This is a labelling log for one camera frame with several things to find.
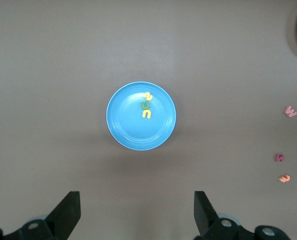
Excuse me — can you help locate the brown table cover sheet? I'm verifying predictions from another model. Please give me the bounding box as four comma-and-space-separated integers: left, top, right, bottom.
0, 0, 297, 240

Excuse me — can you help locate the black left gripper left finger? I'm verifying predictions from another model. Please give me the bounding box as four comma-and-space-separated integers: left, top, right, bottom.
13, 190, 82, 240

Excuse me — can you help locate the blue plate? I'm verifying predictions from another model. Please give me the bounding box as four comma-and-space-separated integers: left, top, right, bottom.
105, 81, 177, 151

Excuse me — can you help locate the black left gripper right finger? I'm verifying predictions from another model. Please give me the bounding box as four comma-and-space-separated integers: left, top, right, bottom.
193, 190, 242, 240

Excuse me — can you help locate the pink foam letter w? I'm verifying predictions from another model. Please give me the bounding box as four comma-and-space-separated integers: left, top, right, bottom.
284, 105, 297, 118

